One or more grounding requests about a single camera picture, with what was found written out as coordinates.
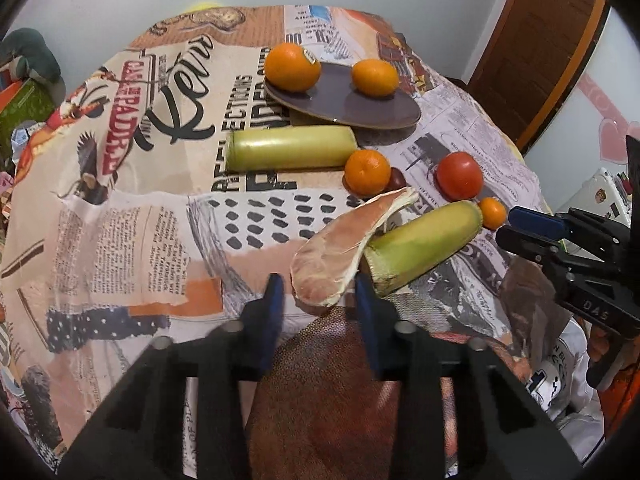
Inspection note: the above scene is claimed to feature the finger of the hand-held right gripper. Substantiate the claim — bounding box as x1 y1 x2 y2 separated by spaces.
495 226 563 264
507 205 569 242

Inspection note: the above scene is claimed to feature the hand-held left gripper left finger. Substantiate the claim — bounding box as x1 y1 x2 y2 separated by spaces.
57 273 286 480

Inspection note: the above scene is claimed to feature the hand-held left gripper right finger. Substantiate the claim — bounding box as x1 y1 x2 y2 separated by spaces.
353 275 586 480

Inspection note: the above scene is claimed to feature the tiny mandarin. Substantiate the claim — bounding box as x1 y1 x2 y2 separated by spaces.
478 197 508 230

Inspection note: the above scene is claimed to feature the red tomato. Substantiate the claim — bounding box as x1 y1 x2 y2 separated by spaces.
435 151 484 201

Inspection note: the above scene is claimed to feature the medium mandarin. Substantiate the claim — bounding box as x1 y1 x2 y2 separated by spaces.
344 149 392 197

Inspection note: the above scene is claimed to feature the long pale green cucumber piece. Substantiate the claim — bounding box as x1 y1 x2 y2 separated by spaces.
225 125 359 173

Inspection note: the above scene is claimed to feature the dark grey oval plate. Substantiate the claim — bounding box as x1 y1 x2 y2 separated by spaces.
263 61 421 130

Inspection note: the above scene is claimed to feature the white stickered case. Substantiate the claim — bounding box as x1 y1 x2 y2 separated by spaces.
554 167 636 233

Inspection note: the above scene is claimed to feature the white printed shirt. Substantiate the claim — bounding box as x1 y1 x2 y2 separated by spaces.
522 317 606 433

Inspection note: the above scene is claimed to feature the white heart-decorated sliding door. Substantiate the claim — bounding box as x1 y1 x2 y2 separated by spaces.
522 7 640 211

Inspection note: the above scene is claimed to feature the brown wooden door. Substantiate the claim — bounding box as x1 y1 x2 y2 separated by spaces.
466 0 614 152

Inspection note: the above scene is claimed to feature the plain orange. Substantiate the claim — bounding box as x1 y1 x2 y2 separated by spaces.
351 59 400 98

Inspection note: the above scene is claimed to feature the large orange with sticker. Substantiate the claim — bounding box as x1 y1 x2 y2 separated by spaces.
264 42 322 94

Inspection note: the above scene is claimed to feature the green patterned box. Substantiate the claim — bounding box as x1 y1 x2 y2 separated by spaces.
0 80 57 157

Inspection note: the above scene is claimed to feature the grey plush toy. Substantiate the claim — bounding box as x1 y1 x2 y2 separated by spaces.
0 28 67 98

